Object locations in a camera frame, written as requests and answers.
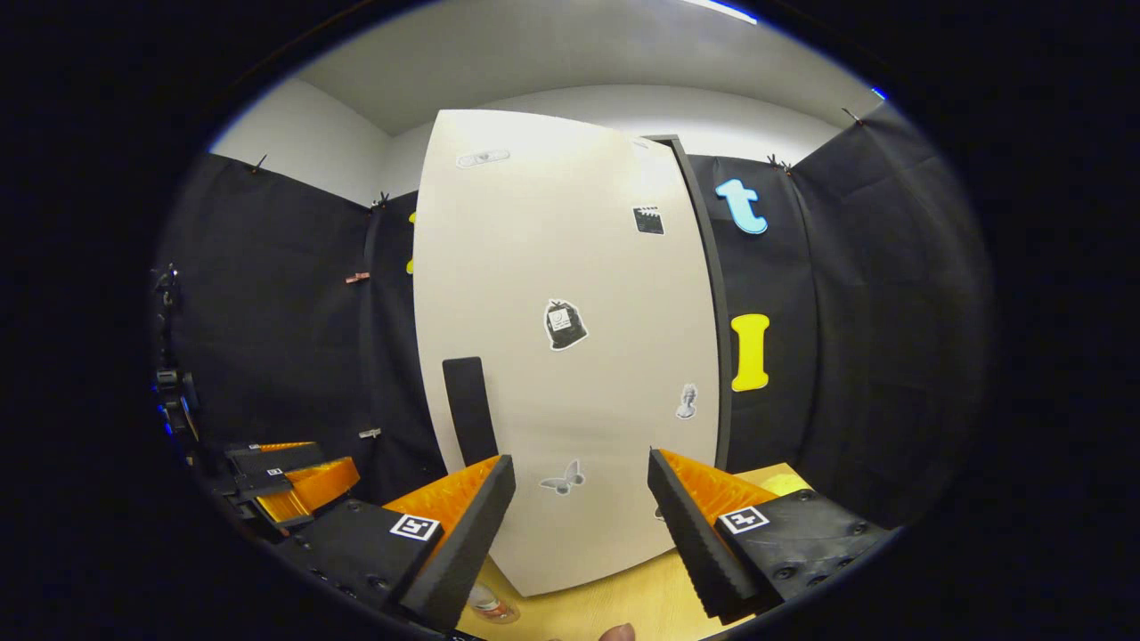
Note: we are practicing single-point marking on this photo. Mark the black binder clip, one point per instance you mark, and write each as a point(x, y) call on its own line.
point(381, 200)
point(780, 164)
point(258, 164)
point(852, 116)

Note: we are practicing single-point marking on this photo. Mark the clear plastic bottle red cap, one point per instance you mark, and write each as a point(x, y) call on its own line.
point(492, 605)

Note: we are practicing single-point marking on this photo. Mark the long ceiling light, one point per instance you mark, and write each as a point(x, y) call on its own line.
point(721, 9)

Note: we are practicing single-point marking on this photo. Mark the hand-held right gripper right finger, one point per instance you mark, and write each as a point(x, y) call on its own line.
point(695, 543)

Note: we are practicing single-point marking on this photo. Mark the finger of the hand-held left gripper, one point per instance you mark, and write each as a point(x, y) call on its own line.
point(276, 458)
point(312, 485)

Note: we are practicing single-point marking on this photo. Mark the beige cabinet door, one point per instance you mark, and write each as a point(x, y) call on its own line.
point(552, 267)

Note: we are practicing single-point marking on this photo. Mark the dark grey cabinet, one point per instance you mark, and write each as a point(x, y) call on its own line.
point(720, 312)

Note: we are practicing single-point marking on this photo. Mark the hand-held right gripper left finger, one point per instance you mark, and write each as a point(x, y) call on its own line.
point(463, 543)

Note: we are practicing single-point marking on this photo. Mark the black backdrop cloth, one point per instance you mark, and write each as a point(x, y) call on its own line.
point(891, 312)

